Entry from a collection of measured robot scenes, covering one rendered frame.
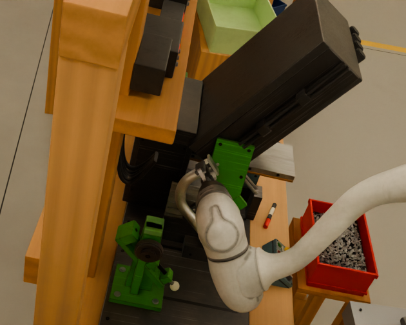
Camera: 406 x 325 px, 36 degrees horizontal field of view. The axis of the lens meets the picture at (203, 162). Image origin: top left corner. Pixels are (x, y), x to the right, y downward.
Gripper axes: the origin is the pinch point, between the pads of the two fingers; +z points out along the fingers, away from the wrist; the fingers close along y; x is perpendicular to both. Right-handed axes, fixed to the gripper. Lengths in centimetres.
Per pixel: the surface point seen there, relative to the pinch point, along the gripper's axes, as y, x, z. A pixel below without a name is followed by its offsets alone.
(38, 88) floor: 21, 90, 230
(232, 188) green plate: -13.2, -2.2, 11.9
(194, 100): 11.2, -4.6, 32.3
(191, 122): 8.4, -1.3, 21.1
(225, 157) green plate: -3.2, -5.3, 11.2
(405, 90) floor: -141, -133, 317
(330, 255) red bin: -58, -17, 25
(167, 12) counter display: 41.7, -12.6, 7.1
